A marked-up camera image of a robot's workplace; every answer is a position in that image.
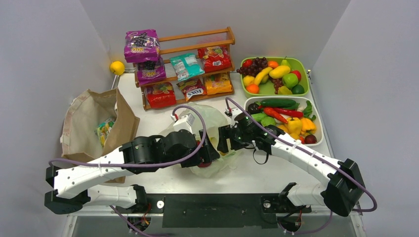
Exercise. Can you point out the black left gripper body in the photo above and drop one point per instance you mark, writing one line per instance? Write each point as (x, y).
(201, 157)

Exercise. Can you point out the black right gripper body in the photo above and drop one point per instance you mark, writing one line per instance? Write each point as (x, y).
(238, 138)

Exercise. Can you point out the pale green plastic grocery bag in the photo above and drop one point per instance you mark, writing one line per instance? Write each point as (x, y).
(213, 119)

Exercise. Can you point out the green Fox's candy bag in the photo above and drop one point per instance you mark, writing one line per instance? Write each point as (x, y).
(103, 130)

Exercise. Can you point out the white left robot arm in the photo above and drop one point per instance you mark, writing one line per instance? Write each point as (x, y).
(83, 185)

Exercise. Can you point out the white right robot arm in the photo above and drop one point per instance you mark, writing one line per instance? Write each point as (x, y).
(340, 183)

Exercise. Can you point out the red candy bag bottom shelf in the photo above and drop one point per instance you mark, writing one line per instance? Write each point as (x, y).
(160, 95)

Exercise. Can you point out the red candy bag shelf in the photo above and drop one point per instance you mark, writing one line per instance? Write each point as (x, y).
(160, 95)
(214, 58)

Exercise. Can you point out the orange candy bag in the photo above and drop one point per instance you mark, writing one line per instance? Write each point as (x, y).
(218, 83)

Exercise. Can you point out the red Fox's candy bag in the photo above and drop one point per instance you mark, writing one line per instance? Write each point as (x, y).
(191, 88)

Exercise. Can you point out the purple candy bag middle shelf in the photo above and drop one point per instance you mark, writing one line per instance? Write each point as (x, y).
(150, 71)

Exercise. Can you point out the red candy bag middle shelf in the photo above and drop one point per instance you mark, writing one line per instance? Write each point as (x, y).
(214, 58)

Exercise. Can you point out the brown paper bag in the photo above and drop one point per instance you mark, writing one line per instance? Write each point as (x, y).
(96, 124)

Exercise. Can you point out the purple grape candy bag top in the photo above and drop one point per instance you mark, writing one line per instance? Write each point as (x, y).
(141, 46)

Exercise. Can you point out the dark toy eggplant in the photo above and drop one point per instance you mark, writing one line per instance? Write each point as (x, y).
(253, 108)

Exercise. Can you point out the light green toy cabbage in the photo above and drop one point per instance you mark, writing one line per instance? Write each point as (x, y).
(266, 121)

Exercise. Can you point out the red toy chili pepper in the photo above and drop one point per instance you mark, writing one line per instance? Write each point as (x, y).
(277, 113)

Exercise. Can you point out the green toy cucumber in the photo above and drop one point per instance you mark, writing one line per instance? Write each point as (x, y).
(278, 103)

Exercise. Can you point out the orange toy fruit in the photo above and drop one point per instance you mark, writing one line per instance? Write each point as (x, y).
(253, 88)

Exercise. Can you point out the yellow bell pepper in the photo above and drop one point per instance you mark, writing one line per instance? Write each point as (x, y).
(294, 126)

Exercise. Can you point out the green fruit basket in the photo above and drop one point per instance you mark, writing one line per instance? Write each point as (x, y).
(274, 87)

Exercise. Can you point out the white vegetable basket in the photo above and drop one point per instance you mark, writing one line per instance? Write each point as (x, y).
(319, 134)

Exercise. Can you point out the green apple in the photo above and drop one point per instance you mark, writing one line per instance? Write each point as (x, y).
(290, 80)

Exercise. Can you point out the yellow toy mango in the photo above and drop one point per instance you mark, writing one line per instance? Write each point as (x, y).
(279, 71)

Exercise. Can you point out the dark red grape bunch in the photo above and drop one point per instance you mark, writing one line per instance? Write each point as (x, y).
(251, 67)

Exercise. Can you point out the wooden snack shelf rack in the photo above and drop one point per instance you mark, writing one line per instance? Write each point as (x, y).
(190, 43)

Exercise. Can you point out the teal white snack packet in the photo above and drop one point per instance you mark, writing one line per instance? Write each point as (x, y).
(186, 66)

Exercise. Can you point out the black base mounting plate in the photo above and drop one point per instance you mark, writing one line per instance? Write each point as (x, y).
(220, 210)

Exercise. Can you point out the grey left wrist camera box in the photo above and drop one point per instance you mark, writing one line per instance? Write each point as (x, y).
(184, 123)

